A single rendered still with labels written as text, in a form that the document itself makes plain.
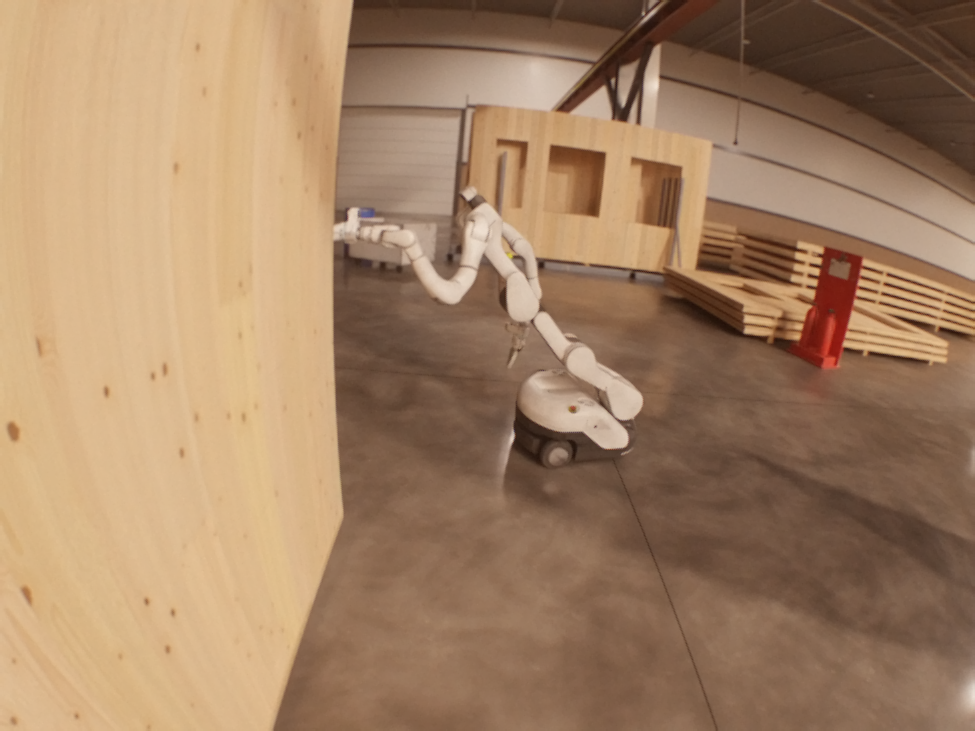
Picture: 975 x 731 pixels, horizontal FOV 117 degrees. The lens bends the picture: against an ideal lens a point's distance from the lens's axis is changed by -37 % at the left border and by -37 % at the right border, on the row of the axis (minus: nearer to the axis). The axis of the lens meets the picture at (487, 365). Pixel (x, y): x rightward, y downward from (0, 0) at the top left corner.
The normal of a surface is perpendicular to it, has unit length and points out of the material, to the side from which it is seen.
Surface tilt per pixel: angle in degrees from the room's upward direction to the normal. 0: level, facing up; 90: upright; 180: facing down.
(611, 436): 90
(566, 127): 90
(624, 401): 90
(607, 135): 90
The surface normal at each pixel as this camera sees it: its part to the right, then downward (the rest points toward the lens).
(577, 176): 0.02, 0.36
